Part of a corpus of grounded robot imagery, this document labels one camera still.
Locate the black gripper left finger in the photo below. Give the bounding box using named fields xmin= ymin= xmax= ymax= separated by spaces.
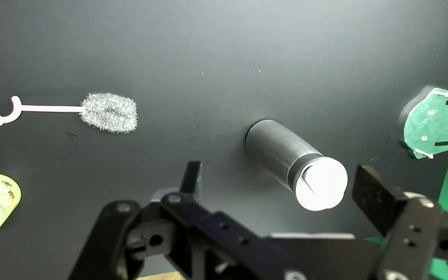
xmin=181 ymin=160 xmax=203 ymax=195

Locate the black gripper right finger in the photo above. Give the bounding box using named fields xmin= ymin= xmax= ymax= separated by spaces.
xmin=352 ymin=165 xmax=408 ymax=235

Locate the silver thermos flask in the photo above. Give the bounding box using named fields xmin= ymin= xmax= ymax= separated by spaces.
xmin=245 ymin=120 xmax=349 ymax=212

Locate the grey head white handle brush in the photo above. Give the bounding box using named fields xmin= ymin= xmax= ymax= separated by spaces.
xmin=0 ymin=94 xmax=139 ymax=134

